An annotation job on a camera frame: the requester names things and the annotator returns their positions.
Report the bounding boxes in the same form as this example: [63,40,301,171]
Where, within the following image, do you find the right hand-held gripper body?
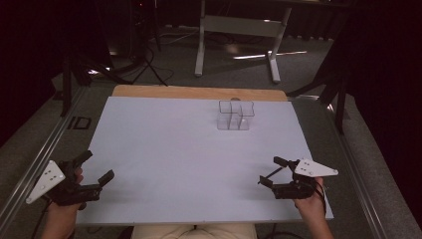
[272,158,339,200]

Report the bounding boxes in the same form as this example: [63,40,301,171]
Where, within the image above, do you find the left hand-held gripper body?
[25,160,103,207]

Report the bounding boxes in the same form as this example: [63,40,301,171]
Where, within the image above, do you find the black pen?
[257,166,287,184]

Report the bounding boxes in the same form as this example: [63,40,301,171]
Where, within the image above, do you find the clear plastic pen organizer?
[216,100,256,131]

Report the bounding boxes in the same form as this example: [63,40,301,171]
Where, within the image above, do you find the person's right hand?
[293,177,326,217]

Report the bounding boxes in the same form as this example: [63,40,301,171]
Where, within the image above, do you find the person's left hand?
[49,167,88,222]

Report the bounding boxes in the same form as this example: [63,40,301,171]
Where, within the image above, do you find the black tripod stand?
[59,49,133,118]

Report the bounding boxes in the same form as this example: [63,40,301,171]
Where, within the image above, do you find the white table board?
[77,96,334,227]

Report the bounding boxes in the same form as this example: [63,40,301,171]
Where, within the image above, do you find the black metal stand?
[287,63,349,134]

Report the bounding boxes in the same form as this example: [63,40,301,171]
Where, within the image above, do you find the person's cream trousers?
[130,223,259,239]

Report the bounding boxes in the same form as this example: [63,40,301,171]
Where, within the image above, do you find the aluminium floor rail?
[0,85,88,228]
[326,103,390,239]

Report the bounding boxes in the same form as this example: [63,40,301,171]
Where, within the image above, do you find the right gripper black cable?
[314,180,328,215]

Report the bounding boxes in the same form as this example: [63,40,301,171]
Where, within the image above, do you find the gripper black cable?
[314,180,328,215]
[30,198,55,239]

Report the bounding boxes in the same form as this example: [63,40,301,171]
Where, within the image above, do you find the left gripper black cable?
[30,198,55,239]

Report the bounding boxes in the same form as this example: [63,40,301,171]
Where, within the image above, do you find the black floor cables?
[130,44,175,88]

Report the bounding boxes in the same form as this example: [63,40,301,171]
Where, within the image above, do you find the grey metal table frame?
[194,0,308,85]

